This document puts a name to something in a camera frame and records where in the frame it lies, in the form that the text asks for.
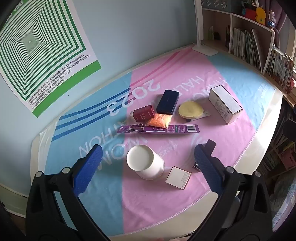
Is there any navy blue box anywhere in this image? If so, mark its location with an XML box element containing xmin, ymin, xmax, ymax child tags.
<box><xmin>156</xmin><ymin>90</ymin><xmax>180</xmax><ymax>115</ymax></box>

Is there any orange packet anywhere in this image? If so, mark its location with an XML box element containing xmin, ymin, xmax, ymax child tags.
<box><xmin>146</xmin><ymin>113</ymin><xmax>173</xmax><ymax>128</ymax></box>

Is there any red toy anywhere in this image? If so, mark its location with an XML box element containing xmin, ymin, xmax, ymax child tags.
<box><xmin>242</xmin><ymin>5</ymin><xmax>257</xmax><ymax>19</ymax></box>

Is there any pink and blue printed cloth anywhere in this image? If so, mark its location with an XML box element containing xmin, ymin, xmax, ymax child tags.
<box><xmin>44</xmin><ymin>50</ymin><xmax>277</xmax><ymax>232</ymax></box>

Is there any white printed card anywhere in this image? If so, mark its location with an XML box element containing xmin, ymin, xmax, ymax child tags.
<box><xmin>185</xmin><ymin>111</ymin><xmax>211</xmax><ymax>123</ymax></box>

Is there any white paper cup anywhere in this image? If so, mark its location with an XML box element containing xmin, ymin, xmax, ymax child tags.
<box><xmin>126</xmin><ymin>145</ymin><xmax>165</xmax><ymax>180</ymax></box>

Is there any blue and white toy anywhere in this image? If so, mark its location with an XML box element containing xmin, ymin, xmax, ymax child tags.
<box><xmin>267</xmin><ymin>10</ymin><xmax>277</xmax><ymax>28</ymax></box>

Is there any large white box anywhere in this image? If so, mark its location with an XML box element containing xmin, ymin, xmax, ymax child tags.
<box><xmin>208</xmin><ymin>85</ymin><xmax>243</xmax><ymax>125</ymax></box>

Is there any purple blister card pack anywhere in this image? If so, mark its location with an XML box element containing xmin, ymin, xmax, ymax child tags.
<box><xmin>117</xmin><ymin>124</ymin><xmax>200</xmax><ymax>135</ymax></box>

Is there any row of upright books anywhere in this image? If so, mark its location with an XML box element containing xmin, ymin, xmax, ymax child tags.
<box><xmin>265</xmin><ymin>46</ymin><xmax>296</xmax><ymax>93</ymax></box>
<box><xmin>231</xmin><ymin>27</ymin><xmax>263</xmax><ymax>71</ymax></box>
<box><xmin>259</xmin><ymin>125</ymin><xmax>296</xmax><ymax>179</ymax></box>

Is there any wooden bookshelf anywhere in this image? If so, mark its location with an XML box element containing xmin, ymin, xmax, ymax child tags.
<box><xmin>201</xmin><ymin>0</ymin><xmax>296</xmax><ymax>181</ymax></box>

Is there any yellow toy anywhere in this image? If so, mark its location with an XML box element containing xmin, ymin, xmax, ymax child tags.
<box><xmin>255</xmin><ymin>7</ymin><xmax>267</xmax><ymax>25</ymax></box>

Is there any yellow round sponge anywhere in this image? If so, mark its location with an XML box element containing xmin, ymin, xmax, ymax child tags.
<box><xmin>178</xmin><ymin>100</ymin><xmax>205</xmax><ymax>118</ymax></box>

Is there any green concentric squares wall poster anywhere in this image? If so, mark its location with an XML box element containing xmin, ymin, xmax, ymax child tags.
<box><xmin>0</xmin><ymin>0</ymin><xmax>102</xmax><ymax>118</ymax></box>

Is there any small white box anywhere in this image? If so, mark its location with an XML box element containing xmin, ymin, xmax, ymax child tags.
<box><xmin>166</xmin><ymin>166</ymin><xmax>192</xmax><ymax>190</ymax></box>

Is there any red box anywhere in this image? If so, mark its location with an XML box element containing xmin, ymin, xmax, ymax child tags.
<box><xmin>129</xmin><ymin>105</ymin><xmax>156</xmax><ymax>122</ymax></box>

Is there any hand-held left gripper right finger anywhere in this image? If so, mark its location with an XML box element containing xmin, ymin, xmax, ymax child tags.
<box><xmin>192</xmin><ymin>139</ymin><xmax>274</xmax><ymax>241</ymax></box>

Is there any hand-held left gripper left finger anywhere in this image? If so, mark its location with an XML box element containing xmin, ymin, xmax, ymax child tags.
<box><xmin>26</xmin><ymin>144</ymin><xmax>109</xmax><ymax>241</ymax></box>

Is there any white desk lamp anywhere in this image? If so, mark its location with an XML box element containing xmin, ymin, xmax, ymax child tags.
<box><xmin>194</xmin><ymin>0</ymin><xmax>218</xmax><ymax>56</ymax></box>

